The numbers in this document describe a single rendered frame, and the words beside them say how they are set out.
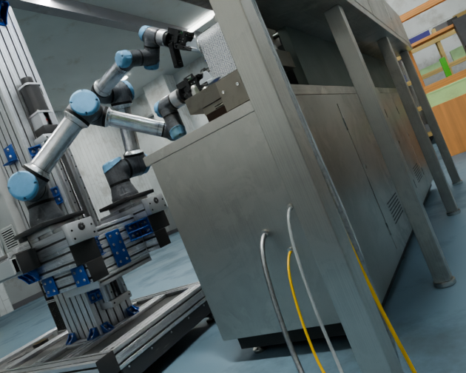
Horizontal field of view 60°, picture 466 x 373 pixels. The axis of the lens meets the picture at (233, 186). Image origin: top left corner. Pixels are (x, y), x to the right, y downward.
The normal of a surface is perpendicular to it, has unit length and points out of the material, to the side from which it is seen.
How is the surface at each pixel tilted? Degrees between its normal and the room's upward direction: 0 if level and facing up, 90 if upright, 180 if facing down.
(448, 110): 90
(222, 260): 90
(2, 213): 90
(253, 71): 90
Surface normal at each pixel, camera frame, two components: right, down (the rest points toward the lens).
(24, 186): 0.14, 0.02
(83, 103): 0.28, -0.20
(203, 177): -0.50, 0.20
